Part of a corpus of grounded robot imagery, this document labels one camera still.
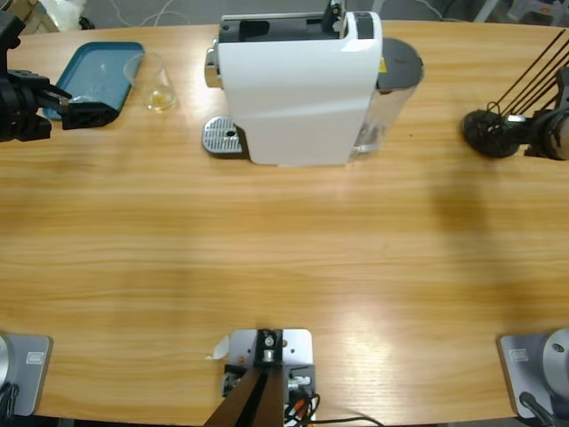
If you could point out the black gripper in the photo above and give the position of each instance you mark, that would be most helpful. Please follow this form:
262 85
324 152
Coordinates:
551 135
18 107

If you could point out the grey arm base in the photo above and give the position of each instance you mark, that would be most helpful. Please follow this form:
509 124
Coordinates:
35 378
515 378

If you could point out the white capsule coffee machine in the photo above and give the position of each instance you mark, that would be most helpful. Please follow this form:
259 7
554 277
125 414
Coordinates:
293 98

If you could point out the teal plastic tray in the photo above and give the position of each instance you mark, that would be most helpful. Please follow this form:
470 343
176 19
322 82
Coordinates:
98 66

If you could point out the clear glass cup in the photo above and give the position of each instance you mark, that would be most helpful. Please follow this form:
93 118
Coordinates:
155 98

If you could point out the brown cardboard box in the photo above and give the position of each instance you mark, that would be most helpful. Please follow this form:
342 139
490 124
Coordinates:
30 9

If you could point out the white plastic stool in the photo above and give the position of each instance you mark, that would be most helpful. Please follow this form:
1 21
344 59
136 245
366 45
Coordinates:
524 11

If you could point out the white tape tag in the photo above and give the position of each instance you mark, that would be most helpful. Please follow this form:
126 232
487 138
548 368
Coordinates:
221 349

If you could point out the black connector box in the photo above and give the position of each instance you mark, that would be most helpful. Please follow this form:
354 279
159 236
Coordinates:
306 371

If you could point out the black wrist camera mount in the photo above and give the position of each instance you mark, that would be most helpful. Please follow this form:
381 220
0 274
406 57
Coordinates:
9 31
563 89

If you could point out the black post bracket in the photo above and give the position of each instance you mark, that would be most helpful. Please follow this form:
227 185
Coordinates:
262 356

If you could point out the white metal mount plate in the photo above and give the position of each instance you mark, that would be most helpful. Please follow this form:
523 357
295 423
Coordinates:
298 351

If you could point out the dark brown post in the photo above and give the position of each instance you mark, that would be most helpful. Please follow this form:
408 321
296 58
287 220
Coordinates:
249 400

